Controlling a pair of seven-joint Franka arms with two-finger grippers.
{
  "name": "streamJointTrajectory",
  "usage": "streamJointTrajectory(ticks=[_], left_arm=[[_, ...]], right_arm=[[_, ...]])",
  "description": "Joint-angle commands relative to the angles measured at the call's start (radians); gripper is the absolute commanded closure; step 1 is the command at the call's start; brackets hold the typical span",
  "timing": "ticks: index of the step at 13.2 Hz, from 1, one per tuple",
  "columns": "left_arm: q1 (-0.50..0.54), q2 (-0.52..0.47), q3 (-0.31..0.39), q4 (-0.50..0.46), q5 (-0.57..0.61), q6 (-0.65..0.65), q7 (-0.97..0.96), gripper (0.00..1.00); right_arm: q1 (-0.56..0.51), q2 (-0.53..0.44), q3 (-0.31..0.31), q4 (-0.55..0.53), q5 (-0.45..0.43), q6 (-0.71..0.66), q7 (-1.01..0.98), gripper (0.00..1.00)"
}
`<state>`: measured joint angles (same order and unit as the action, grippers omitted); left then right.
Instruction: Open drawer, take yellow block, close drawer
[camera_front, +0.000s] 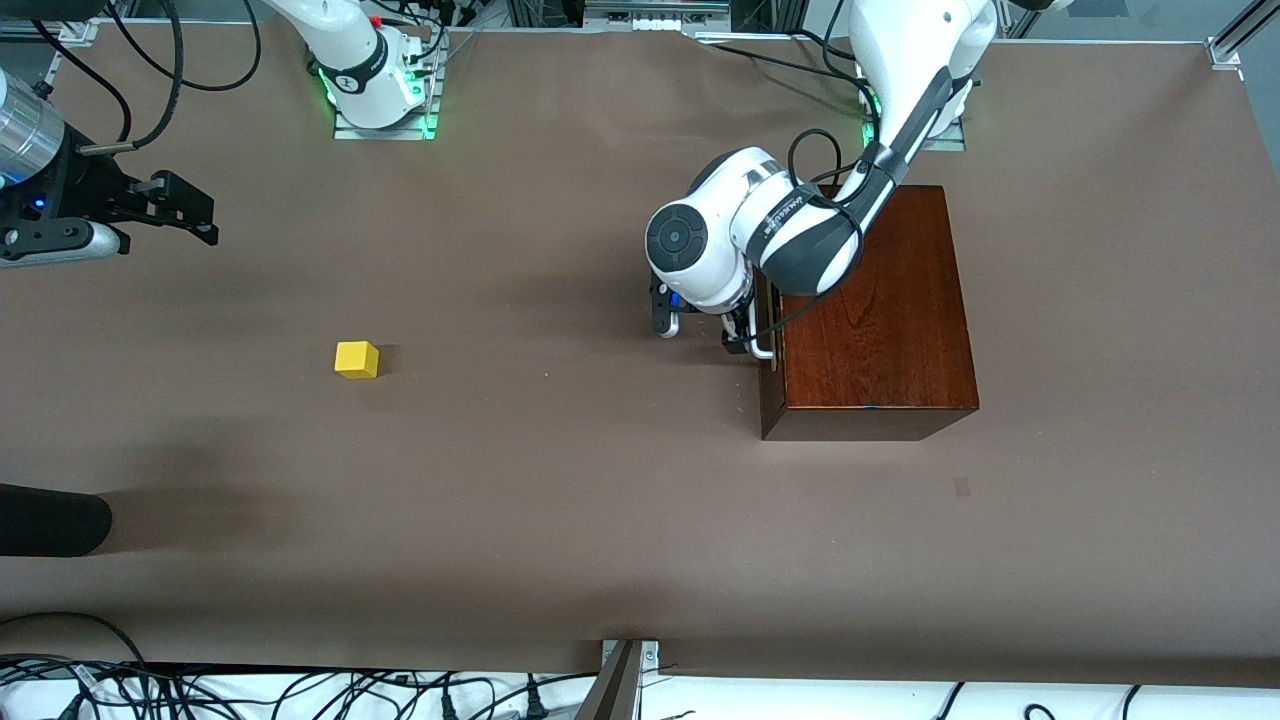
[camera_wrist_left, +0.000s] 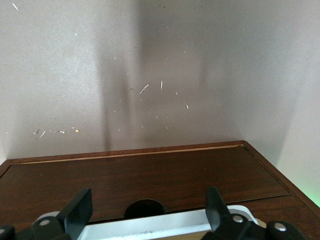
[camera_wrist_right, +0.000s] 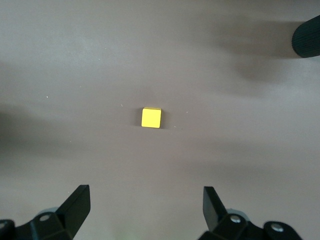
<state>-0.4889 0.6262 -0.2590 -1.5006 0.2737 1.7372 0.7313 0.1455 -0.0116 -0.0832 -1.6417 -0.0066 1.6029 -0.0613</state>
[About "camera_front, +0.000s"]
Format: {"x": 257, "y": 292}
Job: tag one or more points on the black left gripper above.
{"x": 741, "y": 324}

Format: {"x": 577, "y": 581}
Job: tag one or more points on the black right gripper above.
{"x": 88, "y": 183}

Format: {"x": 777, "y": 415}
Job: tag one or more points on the yellow cube block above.
{"x": 357, "y": 360}

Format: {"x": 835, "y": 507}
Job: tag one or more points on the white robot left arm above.
{"x": 720, "y": 200}

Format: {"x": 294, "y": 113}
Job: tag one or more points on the dark brown wooden cabinet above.
{"x": 880, "y": 340}

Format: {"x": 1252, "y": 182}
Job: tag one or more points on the brown paper table cover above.
{"x": 500, "y": 480}

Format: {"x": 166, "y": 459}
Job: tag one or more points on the white socket strip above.
{"x": 655, "y": 17}

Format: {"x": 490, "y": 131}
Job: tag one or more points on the black cylinder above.
{"x": 50, "y": 520}

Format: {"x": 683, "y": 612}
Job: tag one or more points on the silver aluminium frame rail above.
{"x": 78, "y": 33}

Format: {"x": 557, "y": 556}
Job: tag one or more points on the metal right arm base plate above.
{"x": 385, "y": 133}

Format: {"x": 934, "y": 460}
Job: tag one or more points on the aluminium frame post with bracket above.
{"x": 615, "y": 690}

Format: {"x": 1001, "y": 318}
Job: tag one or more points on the silver aluminium frame corner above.
{"x": 1225, "y": 52}

